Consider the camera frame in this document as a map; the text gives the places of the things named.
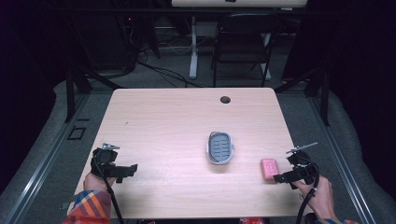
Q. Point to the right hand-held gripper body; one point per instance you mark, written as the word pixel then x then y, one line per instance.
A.
pixel 301 165

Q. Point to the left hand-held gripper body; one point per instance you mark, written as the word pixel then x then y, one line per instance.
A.
pixel 104 157

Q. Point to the pink soap bar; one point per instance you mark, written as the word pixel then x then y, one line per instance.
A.
pixel 270 168

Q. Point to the grey soap dish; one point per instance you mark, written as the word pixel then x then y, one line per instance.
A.
pixel 220 147

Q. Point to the person's left hand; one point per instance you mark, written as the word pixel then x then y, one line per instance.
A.
pixel 95 184

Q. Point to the person's right hand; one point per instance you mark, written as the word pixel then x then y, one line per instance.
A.
pixel 320 199

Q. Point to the red patterned cloth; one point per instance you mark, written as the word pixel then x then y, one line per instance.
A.
pixel 251 221

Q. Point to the black metal stand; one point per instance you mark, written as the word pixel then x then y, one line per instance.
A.
pixel 323 90
pixel 73 90

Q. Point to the white desk with white legs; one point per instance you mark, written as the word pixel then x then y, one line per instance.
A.
pixel 194 46

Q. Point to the black folding chair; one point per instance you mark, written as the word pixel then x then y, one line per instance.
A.
pixel 246 37

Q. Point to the grey metal floor rail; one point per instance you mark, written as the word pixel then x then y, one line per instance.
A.
pixel 342 161
pixel 40 168

